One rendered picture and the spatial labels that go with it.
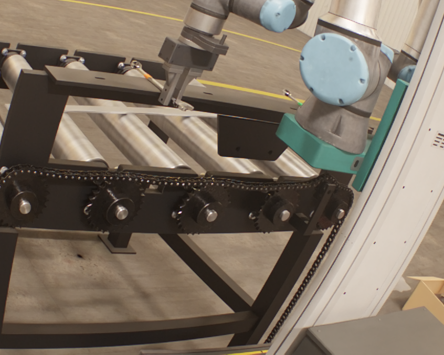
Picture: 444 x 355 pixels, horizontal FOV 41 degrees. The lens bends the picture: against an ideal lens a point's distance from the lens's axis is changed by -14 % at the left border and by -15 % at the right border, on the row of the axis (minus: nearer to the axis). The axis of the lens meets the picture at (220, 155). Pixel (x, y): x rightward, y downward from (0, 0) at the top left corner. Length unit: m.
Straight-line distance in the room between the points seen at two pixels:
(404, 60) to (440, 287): 2.51
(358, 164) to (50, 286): 1.56
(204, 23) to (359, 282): 0.78
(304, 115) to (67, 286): 1.55
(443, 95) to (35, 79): 0.97
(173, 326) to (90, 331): 0.35
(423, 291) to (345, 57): 2.70
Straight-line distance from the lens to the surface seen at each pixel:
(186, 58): 1.49
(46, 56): 2.52
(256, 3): 1.41
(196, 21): 1.46
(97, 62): 2.64
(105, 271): 3.00
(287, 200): 2.05
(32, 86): 1.44
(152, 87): 1.57
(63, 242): 3.08
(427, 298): 3.82
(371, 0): 1.34
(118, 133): 2.09
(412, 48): 1.81
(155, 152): 1.96
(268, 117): 1.93
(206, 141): 2.23
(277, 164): 2.39
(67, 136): 1.83
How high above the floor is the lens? 1.59
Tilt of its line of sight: 19 degrees down
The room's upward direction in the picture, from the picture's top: 24 degrees clockwise
